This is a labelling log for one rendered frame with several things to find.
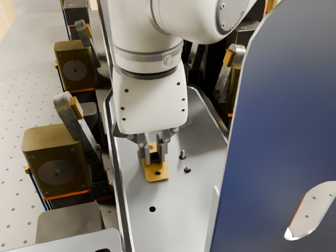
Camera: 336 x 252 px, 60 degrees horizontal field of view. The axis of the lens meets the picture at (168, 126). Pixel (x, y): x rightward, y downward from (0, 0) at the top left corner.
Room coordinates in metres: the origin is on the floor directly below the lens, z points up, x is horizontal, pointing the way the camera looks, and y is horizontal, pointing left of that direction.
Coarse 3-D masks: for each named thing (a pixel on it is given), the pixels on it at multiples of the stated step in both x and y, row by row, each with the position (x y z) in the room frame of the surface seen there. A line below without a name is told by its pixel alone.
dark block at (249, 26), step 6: (240, 24) 0.64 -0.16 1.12; (246, 24) 0.64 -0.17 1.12; (252, 24) 0.64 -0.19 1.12; (258, 24) 0.64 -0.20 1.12; (234, 30) 0.61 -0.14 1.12; (240, 30) 0.60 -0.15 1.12; (246, 30) 0.61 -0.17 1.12; (252, 30) 0.61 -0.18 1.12; (228, 36) 0.64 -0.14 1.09; (234, 36) 0.61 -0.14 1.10; (240, 36) 0.60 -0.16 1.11; (246, 36) 0.61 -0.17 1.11; (228, 42) 0.63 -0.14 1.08; (234, 42) 0.61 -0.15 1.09; (240, 42) 0.60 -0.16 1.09; (246, 42) 0.61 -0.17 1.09
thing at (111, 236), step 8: (88, 232) 0.21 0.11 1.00; (96, 232) 0.21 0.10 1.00; (104, 232) 0.21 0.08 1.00; (112, 232) 0.21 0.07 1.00; (56, 240) 0.20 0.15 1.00; (64, 240) 0.20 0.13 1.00; (72, 240) 0.20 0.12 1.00; (80, 240) 0.20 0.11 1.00; (88, 240) 0.20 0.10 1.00; (96, 240) 0.20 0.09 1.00; (104, 240) 0.20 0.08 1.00; (112, 240) 0.20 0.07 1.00; (16, 248) 0.19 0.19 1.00; (24, 248) 0.19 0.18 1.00; (32, 248) 0.19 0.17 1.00; (40, 248) 0.19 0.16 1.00; (48, 248) 0.19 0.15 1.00; (56, 248) 0.19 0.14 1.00; (64, 248) 0.19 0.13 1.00; (72, 248) 0.19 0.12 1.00; (80, 248) 0.19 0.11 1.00; (88, 248) 0.19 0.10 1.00; (96, 248) 0.19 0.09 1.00; (112, 248) 0.19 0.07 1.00; (120, 248) 0.19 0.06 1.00
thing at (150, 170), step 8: (152, 144) 0.37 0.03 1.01; (152, 152) 0.34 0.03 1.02; (144, 160) 0.33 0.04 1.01; (152, 160) 0.33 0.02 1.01; (144, 168) 0.32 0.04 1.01; (152, 168) 0.32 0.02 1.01; (160, 168) 0.32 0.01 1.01; (152, 176) 0.30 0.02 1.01; (160, 176) 0.30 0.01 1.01; (168, 176) 0.30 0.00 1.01
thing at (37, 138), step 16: (32, 128) 0.37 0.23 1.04; (48, 128) 0.37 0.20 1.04; (64, 128) 0.37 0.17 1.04; (32, 144) 0.33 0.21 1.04; (48, 144) 0.33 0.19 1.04; (64, 144) 0.33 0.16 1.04; (80, 144) 0.34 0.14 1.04; (32, 160) 0.32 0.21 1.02; (48, 160) 0.32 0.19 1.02; (64, 160) 0.33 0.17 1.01; (80, 160) 0.33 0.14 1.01; (32, 176) 0.32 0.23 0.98; (48, 176) 0.32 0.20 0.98; (64, 176) 0.33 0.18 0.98; (80, 176) 0.33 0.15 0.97; (48, 192) 0.32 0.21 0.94; (64, 192) 0.32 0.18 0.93; (80, 192) 0.33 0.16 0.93; (48, 208) 0.33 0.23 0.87
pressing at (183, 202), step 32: (96, 0) 1.24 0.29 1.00; (192, 96) 0.53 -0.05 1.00; (192, 128) 0.42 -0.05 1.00; (224, 128) 0.42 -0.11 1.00; (128, 160) 0.34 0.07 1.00; (192, 160) 0.34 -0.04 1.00; (128, 192) 0.27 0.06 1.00; (160, 192) 0.27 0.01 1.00; (192, 192) 0.27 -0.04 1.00; (128, 224) 0.22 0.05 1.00; (160, 224) 0.22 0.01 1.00; (192, 224) 0.22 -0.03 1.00
